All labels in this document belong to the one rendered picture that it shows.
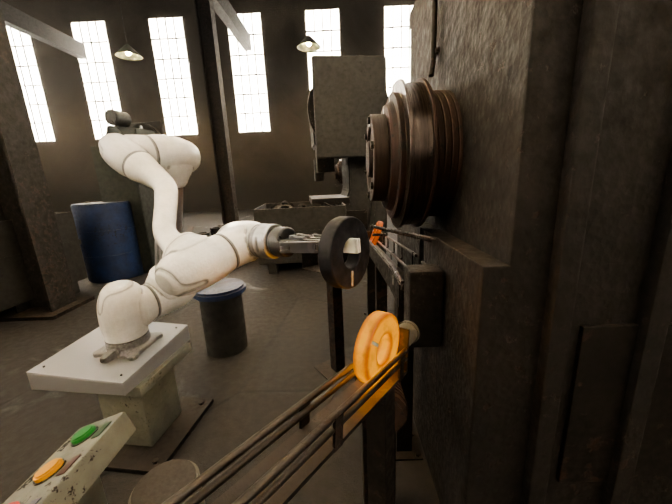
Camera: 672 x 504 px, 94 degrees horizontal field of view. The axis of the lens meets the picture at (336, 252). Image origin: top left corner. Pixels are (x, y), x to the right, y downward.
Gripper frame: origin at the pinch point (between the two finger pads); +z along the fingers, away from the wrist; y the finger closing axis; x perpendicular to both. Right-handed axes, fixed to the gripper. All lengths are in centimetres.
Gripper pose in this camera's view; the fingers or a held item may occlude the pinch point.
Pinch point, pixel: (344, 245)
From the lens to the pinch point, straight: 66.6
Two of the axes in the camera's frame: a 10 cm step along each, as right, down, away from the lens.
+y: -5.7, 2.2, -7.9
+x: -0.8, -9.7, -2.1
